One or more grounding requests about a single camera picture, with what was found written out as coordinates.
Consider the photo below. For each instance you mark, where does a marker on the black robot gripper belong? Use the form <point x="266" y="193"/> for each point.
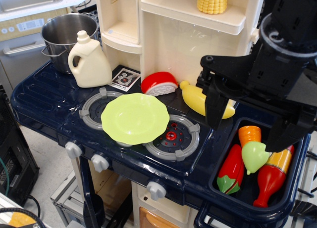
<point x="271" y="79"/>

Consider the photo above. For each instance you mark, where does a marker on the red toy chili pepper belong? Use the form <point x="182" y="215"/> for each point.
<point x="231" y="173"/>

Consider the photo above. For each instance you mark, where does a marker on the yellow toy corn cob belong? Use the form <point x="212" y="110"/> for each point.
<point x="212" y="6"/>

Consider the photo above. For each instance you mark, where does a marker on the black white sticker card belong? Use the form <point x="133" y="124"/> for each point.
<point x="125" y="79"/>

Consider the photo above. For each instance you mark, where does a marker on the grey stove burner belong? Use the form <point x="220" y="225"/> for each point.
<point x="180" y="140"/>
<point x="93" y="108"/>

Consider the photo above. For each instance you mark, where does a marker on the red toy ketchup bottle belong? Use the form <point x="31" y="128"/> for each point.
<point x="272" y="175"/>

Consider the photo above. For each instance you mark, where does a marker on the middle grey stove knob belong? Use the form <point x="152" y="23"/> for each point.
<point x="100" y="163"/>

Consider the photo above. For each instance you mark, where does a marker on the orange toy carrot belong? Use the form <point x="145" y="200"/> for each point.
<point x="247" y="134"/>

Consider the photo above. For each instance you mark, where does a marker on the red toy cheese wedge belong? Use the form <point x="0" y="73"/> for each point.
<point x="159" y="83"/>

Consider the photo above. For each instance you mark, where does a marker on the cream toy kitchen shelf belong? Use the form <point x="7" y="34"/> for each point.
<point x="173" y="35"/>

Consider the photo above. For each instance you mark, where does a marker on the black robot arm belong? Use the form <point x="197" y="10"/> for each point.
<point x="300" y="19"/>

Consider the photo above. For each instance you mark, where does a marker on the green toy pear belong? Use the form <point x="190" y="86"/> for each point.
<point x="254" y="156"/>

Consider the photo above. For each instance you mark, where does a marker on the left grey stove burner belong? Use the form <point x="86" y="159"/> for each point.
<point x="93" y="108"/>

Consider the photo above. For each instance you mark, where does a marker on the left grey stove knob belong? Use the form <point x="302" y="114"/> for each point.
<point x="73" y="150"/>

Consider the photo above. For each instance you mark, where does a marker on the stainless steel pot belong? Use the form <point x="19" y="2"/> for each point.
<point x="60" y="36"/>

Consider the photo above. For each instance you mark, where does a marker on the light green plastic plate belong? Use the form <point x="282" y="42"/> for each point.
<point x="135" y="118"/>

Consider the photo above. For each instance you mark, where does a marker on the yellow toy banana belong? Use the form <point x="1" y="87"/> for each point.
<point x="193" y="96"/>

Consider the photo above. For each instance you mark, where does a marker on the grey stove knob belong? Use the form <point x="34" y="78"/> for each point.
<point x="73" y="150"/>
<point x="100" y="163"/>
<point x="156" y="190"/>

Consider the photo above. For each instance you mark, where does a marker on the black computer case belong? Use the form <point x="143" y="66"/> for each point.
<point x="18" y="169"/>

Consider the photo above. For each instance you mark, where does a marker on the right grey stove knob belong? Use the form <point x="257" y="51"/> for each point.
<point x="156" y="190"/>

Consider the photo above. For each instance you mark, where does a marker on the cream toy detergent jug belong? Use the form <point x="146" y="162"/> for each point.
<point x="88" y="63"/>

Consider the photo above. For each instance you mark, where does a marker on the grey toy dishwasher cabinet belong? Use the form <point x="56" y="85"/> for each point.
<point x="20" y="41"/>

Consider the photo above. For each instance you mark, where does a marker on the right grey stove burner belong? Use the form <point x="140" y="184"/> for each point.
<point x="180" y="140"/>

